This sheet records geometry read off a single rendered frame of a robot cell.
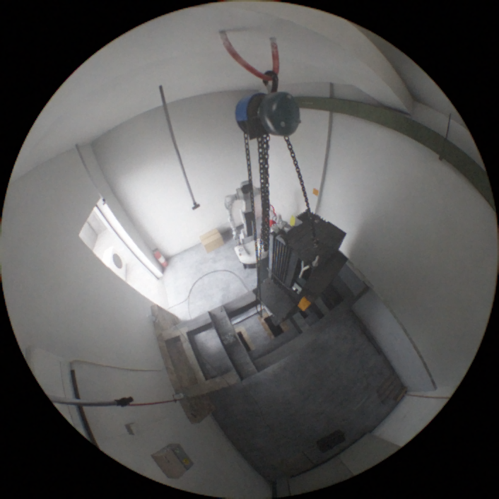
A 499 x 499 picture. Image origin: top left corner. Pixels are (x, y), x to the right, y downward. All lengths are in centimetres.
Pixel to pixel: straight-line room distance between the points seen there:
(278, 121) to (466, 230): 170
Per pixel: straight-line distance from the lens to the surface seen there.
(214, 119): 275
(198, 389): 197
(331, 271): 120
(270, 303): 162
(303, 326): 186
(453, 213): 174
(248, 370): 179
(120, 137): 274
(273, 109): 43
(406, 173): 171
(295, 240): 113
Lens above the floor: 244
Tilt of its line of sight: 51 degrees down
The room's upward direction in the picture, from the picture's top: 8 degrees counter-clockwise
